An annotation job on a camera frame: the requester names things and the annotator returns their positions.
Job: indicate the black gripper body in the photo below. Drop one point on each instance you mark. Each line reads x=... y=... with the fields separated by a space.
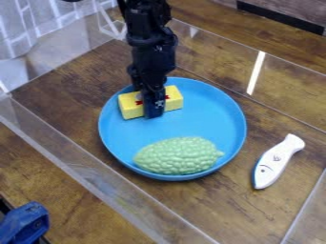
x=151 y=39

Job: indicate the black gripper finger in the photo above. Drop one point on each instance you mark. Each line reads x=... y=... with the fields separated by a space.
x=153 y=98
x=136 y=83

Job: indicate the yellow butter brick toy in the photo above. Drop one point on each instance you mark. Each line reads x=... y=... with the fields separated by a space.
x=131 y=102

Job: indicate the blue round tray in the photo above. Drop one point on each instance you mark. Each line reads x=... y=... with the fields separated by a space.
x=209 y=115

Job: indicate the green bumpy gourd toy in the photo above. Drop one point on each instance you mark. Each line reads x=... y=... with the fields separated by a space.
x=180 y=155

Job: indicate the white patterned cloth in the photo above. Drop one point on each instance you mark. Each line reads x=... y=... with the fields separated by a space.
x=28 y=19

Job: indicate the white wooden fish toy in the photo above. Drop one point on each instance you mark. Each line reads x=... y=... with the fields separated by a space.
x=272 y=161

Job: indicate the blue clamp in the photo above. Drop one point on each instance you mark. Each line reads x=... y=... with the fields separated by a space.
x=24 y=224

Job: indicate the clear acrylic enclosure wall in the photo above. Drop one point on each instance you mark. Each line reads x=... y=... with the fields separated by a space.
x=267 y=65

